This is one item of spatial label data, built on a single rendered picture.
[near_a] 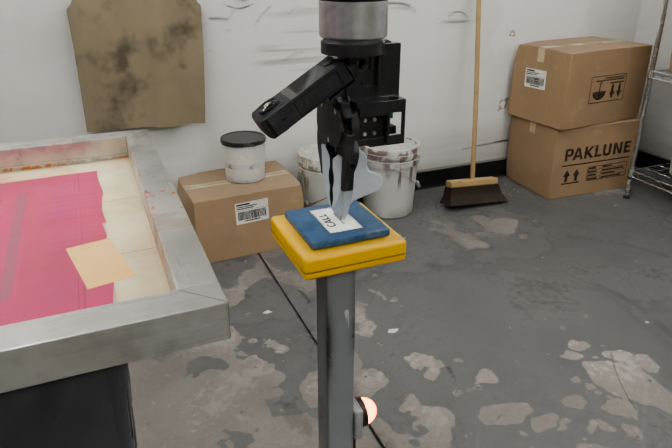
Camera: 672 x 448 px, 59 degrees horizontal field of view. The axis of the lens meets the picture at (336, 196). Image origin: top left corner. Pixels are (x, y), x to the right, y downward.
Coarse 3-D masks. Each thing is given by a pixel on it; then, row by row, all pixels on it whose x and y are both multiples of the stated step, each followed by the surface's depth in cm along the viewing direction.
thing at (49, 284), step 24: (24, 240) 69; (48, 240) 69; (72, 240) 69; (96, 240) 69; (24, 264) 64; (48, 264) 64; (72, 264) 64; (24, 288) 59; (48, 288) 59; (72, 288) 59; (96, 288) 59; (0, 312) 55; (24, 312) 55; (48, 312) 55
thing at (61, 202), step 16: (64, 176) 89; (80, 176) 89; (96, 176) 89; (0, 192) 83; (16, 192) 83; (32, 192) 83; (48, 192) 83; (64, 192) 83; (80, 192) 83; (96, 192) 83; (32, 208) 78; (48, 208) 78; (64, 208) 78; (80, 208) 78; (96, 208) 78; (32, 224) 73; (48, 224) 73; (64, 224) 73; (80, 224) 73
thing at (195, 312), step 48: (0, 144) 92; (48, 144) 92; (96, 144) 94; (144, 144) 92; (144, 192) 74; (192, 240) 61; (192, 288) 53; (0, 336) 46; (48, 336) 46; (96, 336) 47; (144, 336) 49; (192, 336) 50; (0, 384) 45
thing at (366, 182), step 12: (336, 156) 68; (360, 156) 68; (336, 168) 68; (360, 168) 69; (336, 180) 69; (360, 180) 70; (372, 180) 70; (336, 192) 69; (348, 192) 68; (360, 192) 70; (372, 192) 71; (336, 204) 70; (348, 204) 70
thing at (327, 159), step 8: (328, 152) 70; (336, 152) 70; (328, 160) 70; (328, 168) 71; (368, 168) 74; (328, 176) 71; (328, 184) 71; (328, 192) 72; (328, 200) 72; (336, 216) 73
